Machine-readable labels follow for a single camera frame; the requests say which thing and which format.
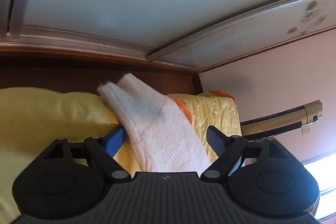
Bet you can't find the white wall socket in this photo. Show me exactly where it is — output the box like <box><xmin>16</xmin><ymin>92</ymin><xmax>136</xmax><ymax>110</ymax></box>
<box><xmin>302</xmin><ymin>126</ymin><xmax>310</xmax><ymax>135</ymax></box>

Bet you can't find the white floral wardrobe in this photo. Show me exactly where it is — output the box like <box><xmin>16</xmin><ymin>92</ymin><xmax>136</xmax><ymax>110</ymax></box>
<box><xmin>0</xmin><ymin>0</ymin><xmax>336</xmax><ymax>72</ymax></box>

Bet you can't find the yellow carrot print bedspread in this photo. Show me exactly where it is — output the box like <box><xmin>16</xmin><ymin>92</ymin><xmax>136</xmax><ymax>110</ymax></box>
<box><xmin>1</xmin><ymin>88</ymin><xmax>242</xmax><ymax>223</ymax></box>

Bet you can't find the pink knitted sweater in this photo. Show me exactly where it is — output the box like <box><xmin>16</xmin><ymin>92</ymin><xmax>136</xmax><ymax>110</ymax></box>
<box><xmin>97</xmin><ymin>73</ymin><xmax>211</xmax><ymax>174</ymax></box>

